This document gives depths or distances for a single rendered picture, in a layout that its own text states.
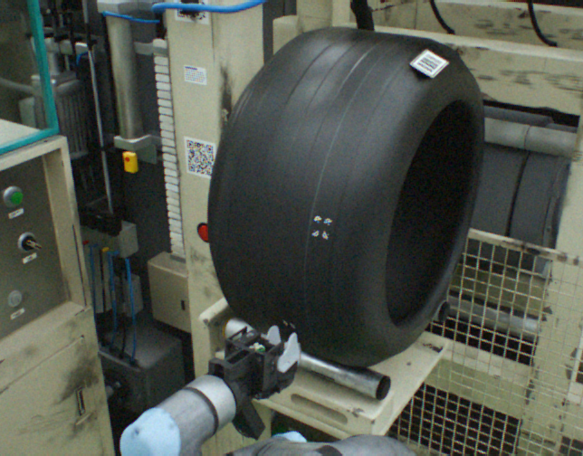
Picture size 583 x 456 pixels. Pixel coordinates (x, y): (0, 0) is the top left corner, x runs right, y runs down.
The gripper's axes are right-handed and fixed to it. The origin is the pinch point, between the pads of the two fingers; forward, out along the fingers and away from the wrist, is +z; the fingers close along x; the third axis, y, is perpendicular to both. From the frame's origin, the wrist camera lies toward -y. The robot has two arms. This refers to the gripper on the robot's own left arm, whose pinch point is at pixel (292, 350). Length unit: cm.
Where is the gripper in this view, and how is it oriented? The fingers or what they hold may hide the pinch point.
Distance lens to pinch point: 117.1
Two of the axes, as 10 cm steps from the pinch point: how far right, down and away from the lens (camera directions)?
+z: 5.4, -2.8, 8.0
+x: -8.4, -2.5, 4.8
